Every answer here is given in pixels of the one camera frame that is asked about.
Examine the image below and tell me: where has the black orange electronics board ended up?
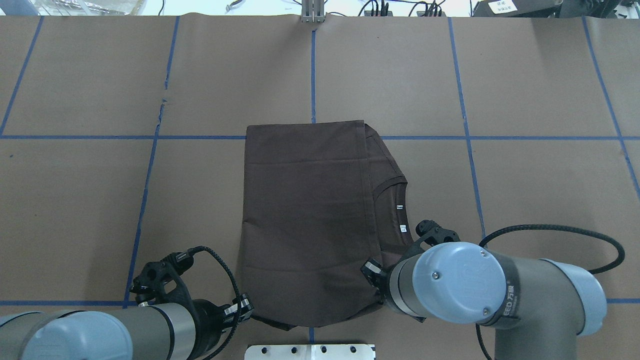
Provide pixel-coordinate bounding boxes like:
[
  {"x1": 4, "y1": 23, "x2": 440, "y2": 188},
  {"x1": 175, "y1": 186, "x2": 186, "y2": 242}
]
[{"x1": 358, "y1": 0, "x2": 446, "y2": 18}]

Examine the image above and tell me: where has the black box with label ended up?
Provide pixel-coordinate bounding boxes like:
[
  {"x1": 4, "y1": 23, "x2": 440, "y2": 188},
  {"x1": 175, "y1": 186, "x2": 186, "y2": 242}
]
[{"x1": 471, "y1": 0, "x2": 563, "y2": 18}]

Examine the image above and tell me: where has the black camera cable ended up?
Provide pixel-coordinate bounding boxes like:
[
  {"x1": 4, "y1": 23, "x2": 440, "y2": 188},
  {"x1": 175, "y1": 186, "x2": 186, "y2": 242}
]
[
  {"x1": 187, "y1": 245, "x2": 246, "y2": 360},
  {"x1": 475, "y1": 224, "x2": 626, "y2": 360}
]

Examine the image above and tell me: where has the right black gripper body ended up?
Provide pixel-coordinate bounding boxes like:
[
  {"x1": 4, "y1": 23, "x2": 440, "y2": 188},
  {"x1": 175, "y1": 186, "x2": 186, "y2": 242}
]
[{"x1": 361, "y1": 257, "x2": 401, "y2": 306}]

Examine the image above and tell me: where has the right black camera cable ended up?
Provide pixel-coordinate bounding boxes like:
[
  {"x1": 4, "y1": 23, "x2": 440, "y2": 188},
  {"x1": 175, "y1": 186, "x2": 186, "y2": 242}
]
[{"x1": 475, "y1": 224, "x2": 626, "y2": 360}]

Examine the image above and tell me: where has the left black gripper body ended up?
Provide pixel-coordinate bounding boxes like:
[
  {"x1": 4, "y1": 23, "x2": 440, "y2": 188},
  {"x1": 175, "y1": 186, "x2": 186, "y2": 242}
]
[{"x1": 192, "y1": 292, "x2": 255, "y2": 358}]

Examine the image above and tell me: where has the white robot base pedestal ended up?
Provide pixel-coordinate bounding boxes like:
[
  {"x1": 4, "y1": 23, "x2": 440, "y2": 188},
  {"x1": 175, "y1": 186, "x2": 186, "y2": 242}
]
[{"x1": 244, "y1": 343, "x2": 377, "y2": 360}]

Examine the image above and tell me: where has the clear plastic bag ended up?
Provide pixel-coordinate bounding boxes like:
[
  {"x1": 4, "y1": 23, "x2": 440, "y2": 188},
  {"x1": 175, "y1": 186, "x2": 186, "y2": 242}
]
[{"x1": 30, "y1": 0, "x2": 147, "y2": 16}]

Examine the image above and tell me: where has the aluminium frame post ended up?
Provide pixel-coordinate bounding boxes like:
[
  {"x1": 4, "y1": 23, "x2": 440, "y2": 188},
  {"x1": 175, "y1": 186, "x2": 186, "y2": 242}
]
[{"x1": 297, "y1": 0, "x2": 326, "y2": 24}]

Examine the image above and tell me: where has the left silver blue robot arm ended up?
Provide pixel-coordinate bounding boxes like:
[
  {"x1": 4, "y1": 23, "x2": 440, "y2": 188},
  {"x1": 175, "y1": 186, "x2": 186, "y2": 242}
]
[{"x1": 1, "y1": 293, "x2": 254, "y2": 360}]

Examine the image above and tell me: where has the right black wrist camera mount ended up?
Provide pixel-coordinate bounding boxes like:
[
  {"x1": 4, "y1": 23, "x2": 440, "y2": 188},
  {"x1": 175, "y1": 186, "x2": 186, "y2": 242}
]
[{"x1": 400, "y1": 219, "x2": 461, "y2": 262}]

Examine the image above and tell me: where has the left black camera cable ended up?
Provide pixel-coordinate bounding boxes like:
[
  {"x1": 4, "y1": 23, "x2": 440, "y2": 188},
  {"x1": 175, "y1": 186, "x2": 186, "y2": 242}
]
[{"x1": 187, "y1": 245, "x2": 246, "y2": 360}]

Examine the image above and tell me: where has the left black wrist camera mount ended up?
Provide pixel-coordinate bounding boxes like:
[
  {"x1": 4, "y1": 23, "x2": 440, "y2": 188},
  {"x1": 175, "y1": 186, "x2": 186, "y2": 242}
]
[{"x1": 128, "y1": 251, "x2": 194, "y2": 308}]

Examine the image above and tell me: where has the dark brown t-shirt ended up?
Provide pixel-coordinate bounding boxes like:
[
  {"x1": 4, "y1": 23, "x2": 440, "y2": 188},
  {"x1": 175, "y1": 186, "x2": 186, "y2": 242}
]
[{"x1": 239, "y1": 120, "x2": 413, "y2": 331}]

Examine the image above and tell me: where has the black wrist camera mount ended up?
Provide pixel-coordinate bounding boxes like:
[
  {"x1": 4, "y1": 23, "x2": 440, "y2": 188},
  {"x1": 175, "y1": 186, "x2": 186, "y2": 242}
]
[
  {"x1": 128, "y1": 251, "x2": 194, "y2": 308},
  {"x1": 400, "y1": 219, "x2": 461, "y2": 262}
]

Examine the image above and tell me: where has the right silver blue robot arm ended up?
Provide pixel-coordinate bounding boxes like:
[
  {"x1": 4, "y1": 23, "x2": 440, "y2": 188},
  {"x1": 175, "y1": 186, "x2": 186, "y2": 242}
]
[{"x1": 361, "y1": 241, "x2": 608, "y2": 360}]

